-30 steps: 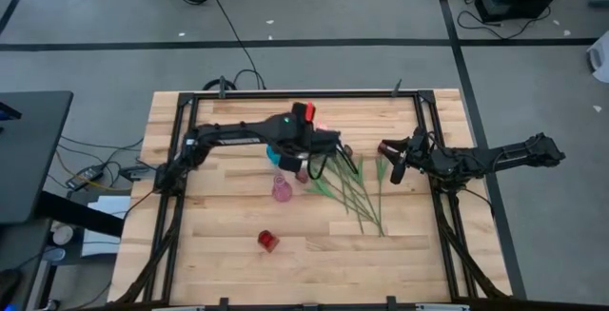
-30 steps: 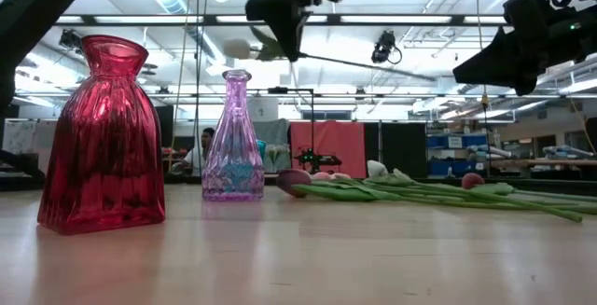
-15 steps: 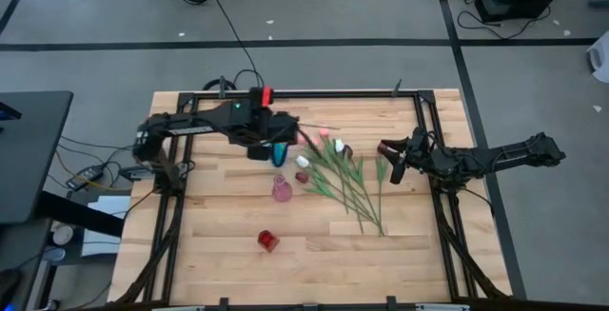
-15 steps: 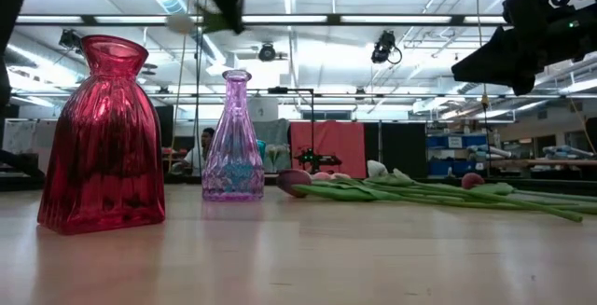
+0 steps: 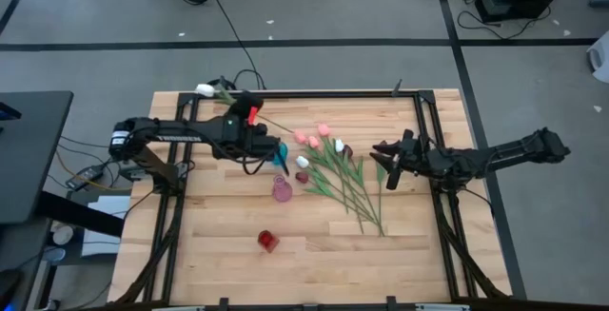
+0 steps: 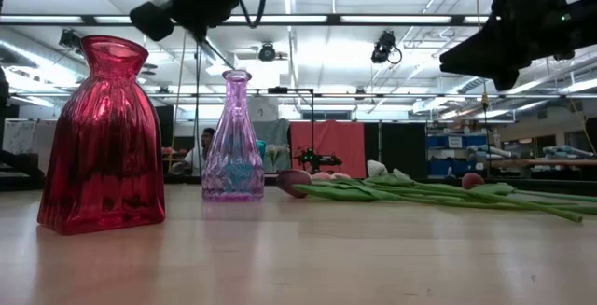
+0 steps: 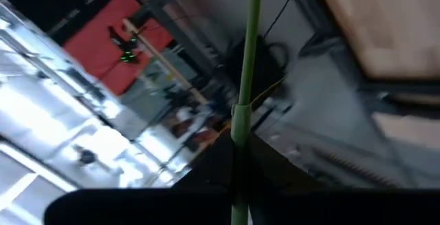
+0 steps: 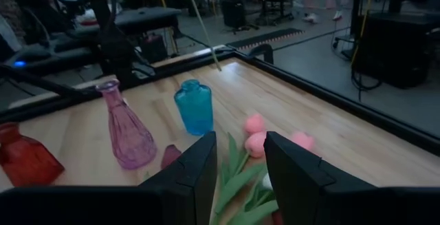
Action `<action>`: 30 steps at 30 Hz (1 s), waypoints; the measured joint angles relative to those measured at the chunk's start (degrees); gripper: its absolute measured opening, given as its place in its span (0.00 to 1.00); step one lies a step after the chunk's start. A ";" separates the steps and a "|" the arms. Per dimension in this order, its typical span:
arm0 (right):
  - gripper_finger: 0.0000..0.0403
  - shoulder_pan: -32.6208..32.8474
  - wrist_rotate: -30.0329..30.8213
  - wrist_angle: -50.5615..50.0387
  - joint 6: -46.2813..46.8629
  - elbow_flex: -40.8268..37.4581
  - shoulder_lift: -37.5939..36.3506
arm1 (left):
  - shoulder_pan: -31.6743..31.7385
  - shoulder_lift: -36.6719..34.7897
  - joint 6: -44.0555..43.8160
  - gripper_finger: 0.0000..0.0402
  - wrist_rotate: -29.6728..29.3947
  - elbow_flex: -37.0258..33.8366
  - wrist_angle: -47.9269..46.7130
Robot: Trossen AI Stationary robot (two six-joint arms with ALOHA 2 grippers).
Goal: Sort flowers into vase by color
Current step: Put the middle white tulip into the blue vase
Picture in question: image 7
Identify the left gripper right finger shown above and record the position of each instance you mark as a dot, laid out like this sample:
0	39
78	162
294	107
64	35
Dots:
275	170

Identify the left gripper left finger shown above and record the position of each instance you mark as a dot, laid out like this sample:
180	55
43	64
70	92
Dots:
213	170

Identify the white tulip green stem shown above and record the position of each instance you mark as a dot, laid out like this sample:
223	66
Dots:
249	46

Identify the black bag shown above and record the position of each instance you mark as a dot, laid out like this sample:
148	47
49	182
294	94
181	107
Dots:
261	63

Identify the tan wooden pole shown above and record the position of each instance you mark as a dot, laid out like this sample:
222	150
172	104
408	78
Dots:
165	61

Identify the black drone green lights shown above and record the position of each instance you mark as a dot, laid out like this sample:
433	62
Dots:
127	51

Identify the red partition panel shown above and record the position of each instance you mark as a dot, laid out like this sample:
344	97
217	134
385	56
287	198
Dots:
99	49

